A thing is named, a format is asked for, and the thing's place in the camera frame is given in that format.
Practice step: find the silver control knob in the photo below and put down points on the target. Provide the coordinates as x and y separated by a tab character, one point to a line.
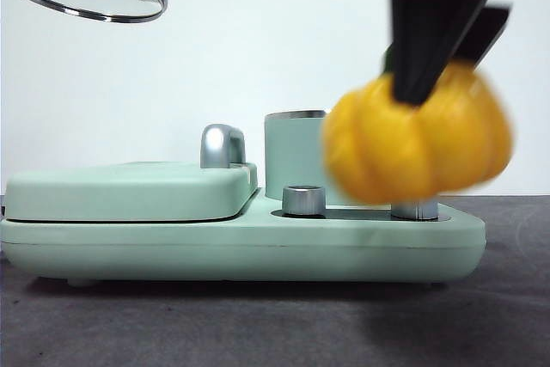
414	211
303	201

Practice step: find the mint green breakfast machine base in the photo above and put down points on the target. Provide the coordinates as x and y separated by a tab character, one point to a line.
301	251

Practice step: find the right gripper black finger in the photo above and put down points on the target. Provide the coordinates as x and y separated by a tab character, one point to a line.
429	10
483	36

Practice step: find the mint green grill cover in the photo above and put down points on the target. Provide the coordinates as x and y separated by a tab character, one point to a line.
129	195

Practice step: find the yellow toy pumpkin green stem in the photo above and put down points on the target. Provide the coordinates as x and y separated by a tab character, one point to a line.
386	148

